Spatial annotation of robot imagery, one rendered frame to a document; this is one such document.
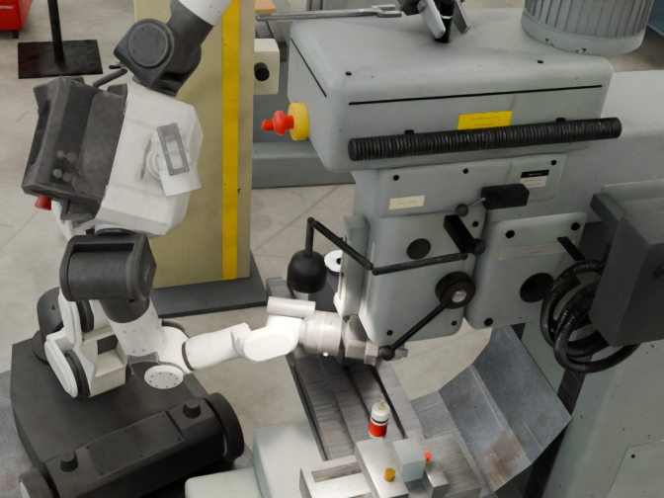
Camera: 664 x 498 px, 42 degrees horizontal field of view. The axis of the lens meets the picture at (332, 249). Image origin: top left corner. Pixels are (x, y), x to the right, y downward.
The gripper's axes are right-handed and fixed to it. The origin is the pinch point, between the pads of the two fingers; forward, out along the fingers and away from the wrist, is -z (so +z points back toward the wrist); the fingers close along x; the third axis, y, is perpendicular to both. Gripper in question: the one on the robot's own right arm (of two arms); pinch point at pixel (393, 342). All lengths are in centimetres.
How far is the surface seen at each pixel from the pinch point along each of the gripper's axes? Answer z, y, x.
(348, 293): 10.5, -16.3, -6.3
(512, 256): -17.7, -29.3, -5.8
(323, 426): 12.1, 30.7, 2.4
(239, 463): 35, 84, 31
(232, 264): 61, 112, 160
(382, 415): -0.6, 22.3, 0.2
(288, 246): 40, 124, 193
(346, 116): 14, -60, -19
